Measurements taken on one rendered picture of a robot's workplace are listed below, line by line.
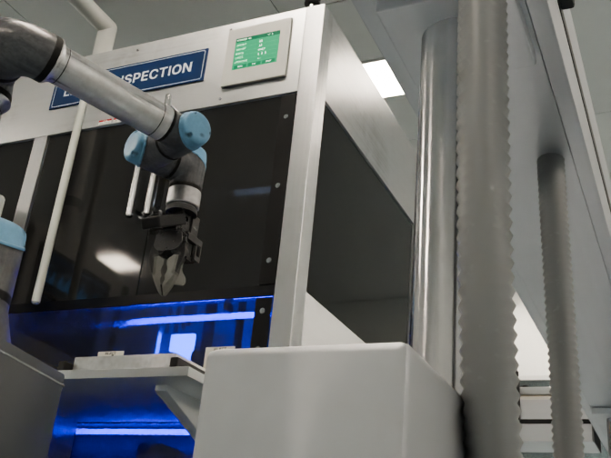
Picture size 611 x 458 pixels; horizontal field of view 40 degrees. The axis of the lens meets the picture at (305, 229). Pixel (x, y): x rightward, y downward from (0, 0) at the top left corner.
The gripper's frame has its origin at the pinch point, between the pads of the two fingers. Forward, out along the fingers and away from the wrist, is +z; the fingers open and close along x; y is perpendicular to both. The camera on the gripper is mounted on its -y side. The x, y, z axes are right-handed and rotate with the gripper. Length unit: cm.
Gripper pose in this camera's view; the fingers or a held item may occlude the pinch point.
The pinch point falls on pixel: (162, 289)
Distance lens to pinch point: 180.3
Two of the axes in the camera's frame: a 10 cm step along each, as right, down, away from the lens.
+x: -9.1, 0.9, 4.1
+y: 4.1, 4.2, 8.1
